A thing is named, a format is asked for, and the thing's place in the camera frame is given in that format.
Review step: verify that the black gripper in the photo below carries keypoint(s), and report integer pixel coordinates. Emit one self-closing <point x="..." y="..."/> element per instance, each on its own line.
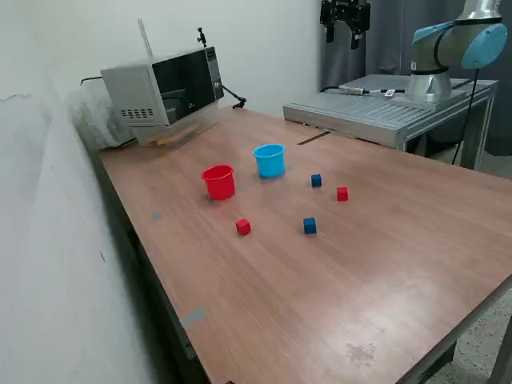
<point x="346" y="9"/>

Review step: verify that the blue cube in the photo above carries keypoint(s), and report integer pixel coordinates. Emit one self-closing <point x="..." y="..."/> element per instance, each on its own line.
<point x="316" y="181"/>
<point x="310" y="226"/>

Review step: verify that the red cube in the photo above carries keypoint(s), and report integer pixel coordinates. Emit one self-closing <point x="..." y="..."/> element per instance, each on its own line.
<point x="243" y="227"/>
<point x="342" y="194"/>

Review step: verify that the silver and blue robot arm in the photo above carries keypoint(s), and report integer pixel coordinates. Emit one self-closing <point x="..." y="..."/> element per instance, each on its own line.
<point x="432" y="52"/>

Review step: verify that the aluminium robot base table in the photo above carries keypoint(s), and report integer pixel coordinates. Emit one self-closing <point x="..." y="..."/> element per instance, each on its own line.
<point x="360" y="110"/>

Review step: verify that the dark grey curtain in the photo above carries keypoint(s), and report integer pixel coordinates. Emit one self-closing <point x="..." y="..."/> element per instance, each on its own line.
<point x="384" y="56"/>

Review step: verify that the silver cylinder device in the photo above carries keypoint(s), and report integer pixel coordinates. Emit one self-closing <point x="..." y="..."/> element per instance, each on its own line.
<point x="354" y="89"/>

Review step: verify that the white tag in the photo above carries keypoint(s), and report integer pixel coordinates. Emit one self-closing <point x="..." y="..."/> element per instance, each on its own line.
<point x="390" y="93"/>

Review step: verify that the blue plastic cup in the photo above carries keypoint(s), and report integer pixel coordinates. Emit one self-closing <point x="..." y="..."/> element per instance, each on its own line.
<point x="271" y="166"/>

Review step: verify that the red plastic cup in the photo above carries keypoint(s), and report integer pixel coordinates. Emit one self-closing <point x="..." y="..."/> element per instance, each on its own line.
<point x="219" y="186"/>

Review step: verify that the white rod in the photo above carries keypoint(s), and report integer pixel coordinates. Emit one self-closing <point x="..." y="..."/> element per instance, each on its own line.
<point x="146" y="40"/>

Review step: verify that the wooden sticks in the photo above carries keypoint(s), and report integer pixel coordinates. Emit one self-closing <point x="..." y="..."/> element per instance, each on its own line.
<point x="172" y="138"/>

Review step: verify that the silver microwave oven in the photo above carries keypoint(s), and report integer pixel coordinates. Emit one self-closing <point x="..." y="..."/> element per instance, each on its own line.
<point x="132" y="92"/>

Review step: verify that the small blue tape mark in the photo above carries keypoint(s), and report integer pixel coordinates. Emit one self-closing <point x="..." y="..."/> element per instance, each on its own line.
<point x="156" y="216"/>

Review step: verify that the grey tape strip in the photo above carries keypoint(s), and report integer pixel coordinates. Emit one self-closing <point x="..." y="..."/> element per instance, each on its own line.
<point x="193" y="318"/>

